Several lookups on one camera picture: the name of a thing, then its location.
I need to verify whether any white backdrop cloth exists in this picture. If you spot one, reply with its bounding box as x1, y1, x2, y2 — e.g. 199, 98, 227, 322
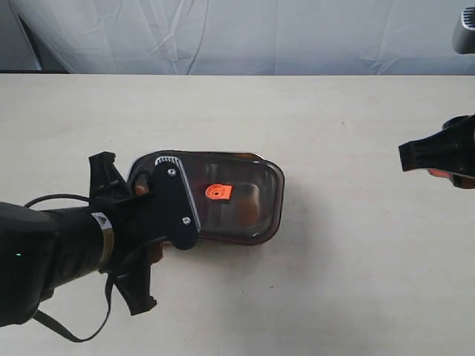
1, 1, 474, 76

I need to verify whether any dark lid with orange seal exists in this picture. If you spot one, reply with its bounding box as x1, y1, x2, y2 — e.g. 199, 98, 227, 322
127, 150, 285, 245

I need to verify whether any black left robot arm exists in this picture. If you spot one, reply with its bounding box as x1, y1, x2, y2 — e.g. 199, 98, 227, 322
1, 152, 164, 326

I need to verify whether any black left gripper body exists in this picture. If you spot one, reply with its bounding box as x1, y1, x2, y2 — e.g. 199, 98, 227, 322
88, 151, 164, 317

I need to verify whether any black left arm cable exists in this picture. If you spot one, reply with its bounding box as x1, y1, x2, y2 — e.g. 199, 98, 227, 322
24, 193, 112, 343

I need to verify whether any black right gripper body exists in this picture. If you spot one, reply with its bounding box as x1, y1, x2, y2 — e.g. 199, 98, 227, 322
399, 114, 474, 189

